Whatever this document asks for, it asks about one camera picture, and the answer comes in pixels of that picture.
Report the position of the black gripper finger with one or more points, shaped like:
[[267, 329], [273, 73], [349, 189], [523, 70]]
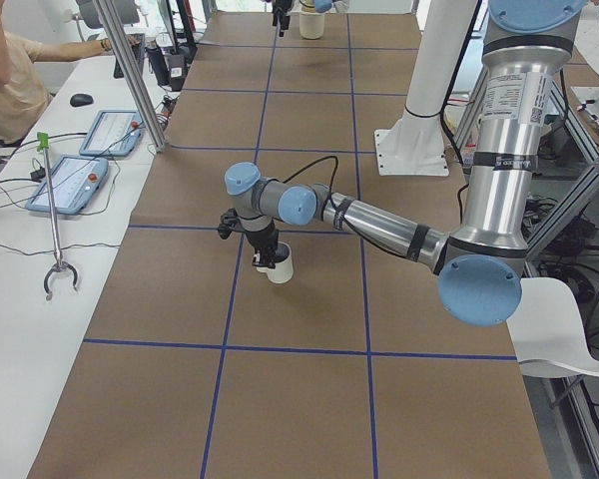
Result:
[[283, 24], [264, 258]]

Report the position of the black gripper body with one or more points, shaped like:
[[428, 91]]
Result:
[[281, 11], [263, 240]]

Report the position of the white mug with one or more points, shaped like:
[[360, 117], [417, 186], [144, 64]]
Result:
[[284, 269]]

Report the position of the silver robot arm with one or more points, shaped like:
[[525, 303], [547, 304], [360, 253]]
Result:
[[479, 265], [319, 6]]

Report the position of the black water bottle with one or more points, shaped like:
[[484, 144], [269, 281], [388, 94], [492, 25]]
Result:
[[158, 63]]

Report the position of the black keyboard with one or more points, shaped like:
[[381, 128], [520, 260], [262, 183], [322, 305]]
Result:
[[138, 51]]

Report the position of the far blue teach pendant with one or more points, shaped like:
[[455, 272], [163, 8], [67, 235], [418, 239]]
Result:
[[113, 133]]

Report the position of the blue teach pendant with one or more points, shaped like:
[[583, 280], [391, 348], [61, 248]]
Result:
[[75, 180], [113, 133]]

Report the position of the near blue teach pendant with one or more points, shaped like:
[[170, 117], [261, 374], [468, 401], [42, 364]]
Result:
[[75, 180]]

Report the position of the black computer mouse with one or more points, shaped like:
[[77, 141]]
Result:
[[80, 100]]

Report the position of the metal reacher grabber tool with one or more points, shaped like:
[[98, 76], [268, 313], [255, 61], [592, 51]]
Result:
[[60, 265]]

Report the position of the person in beige shirt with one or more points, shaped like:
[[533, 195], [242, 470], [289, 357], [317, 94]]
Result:
[[23, 96]]

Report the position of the white chair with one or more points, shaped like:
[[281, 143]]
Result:
[[547, 331]]

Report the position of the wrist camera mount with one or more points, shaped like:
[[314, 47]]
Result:
[[229, 223]]

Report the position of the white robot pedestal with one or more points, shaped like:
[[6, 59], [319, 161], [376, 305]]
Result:
[[414, 145]]

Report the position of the aluminium frame post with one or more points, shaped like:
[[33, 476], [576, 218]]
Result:
[[113, 26]]

